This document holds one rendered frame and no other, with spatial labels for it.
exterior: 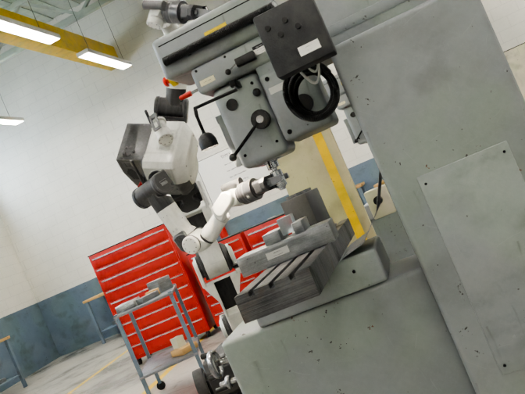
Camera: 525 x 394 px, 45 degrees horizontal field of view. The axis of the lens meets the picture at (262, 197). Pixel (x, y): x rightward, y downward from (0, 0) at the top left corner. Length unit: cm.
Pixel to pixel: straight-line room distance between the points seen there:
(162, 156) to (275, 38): 88
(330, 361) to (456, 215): 68
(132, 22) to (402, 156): 1082
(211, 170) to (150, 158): 920
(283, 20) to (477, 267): 100
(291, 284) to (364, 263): 53
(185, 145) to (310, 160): 153
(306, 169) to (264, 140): 183
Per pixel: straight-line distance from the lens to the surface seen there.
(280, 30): 204
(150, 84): 1236
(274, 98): 227
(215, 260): 297
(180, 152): 270
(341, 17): 229
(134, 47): 1256
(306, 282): 172
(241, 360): 239
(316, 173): 410
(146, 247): 761
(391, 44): 214
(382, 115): 211
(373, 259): 221
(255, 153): 230
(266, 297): 175
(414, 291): 224
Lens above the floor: 116
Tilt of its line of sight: 1 degrees up
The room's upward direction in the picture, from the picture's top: 23 degrees counter-clockwise
